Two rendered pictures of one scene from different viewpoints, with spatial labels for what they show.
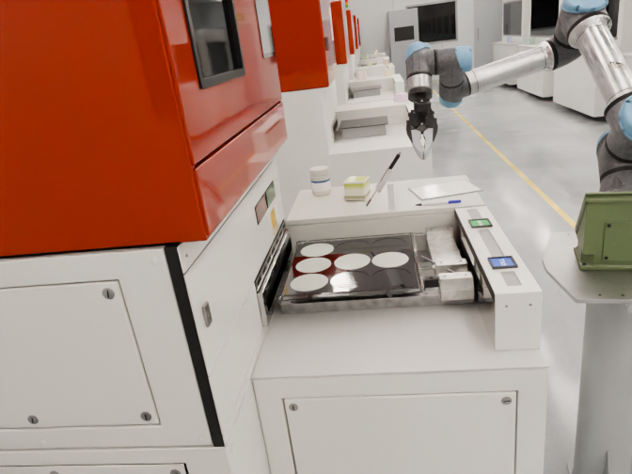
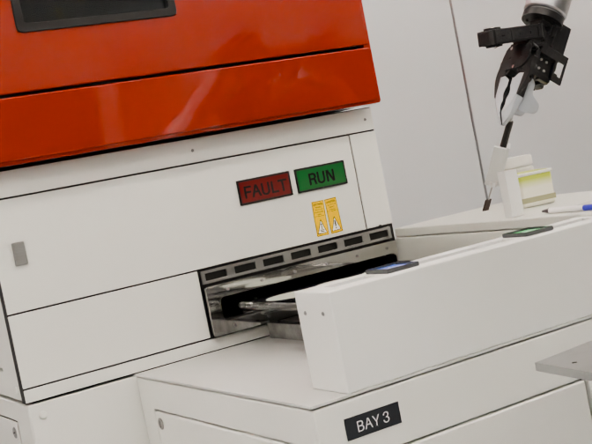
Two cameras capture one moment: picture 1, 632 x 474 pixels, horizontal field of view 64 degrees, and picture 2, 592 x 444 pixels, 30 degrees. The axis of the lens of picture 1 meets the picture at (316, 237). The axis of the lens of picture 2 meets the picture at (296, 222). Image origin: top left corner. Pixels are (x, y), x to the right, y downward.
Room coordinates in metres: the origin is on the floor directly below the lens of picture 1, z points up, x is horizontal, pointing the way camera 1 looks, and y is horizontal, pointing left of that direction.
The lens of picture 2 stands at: (-0.02, -1.57, 1.14)
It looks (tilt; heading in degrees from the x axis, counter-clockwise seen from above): 3 degrees down; 52
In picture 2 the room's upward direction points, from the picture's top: 11 degrees counter-clockwise
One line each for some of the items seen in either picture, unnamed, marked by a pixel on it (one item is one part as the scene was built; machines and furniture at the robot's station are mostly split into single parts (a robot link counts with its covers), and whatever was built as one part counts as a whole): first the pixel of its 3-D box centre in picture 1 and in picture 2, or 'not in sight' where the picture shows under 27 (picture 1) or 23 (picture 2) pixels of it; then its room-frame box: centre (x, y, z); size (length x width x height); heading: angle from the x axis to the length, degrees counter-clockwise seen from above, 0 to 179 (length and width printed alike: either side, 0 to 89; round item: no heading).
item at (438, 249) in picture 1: (447, 263); not in sight; (1.28, -0.35, 0.87); 0.36 x 0.08 x 0.03; 171
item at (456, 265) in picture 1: (450, 266); not in sight; (1.20, -0.34, 0.89); 0.08 x 0.03 x 0.03; 81
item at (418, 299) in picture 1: (374, 302); (343, 333); (1.17, -0.13, 0.84); 0.50 x 0.02 x 0.03; 81
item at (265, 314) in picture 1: (277, 271); (307, 285); (1.32, 0.12, 0.89); 0.44 x 0.02 x 0.10; 171
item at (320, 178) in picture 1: (320, 181); (518, 179); (1.80, -0.04, 1.01); 0.07 x 0.07 x 0.10
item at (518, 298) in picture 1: (490, 266); (474, 296); (1.18, -0.44, 0.89); 0.55 x 0.09 x 0.14; 171
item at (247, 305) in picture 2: (349, 293); (289, 307); (1.12, -0.06, 0.90); 0.37 x 0.01 x 0.01; 81
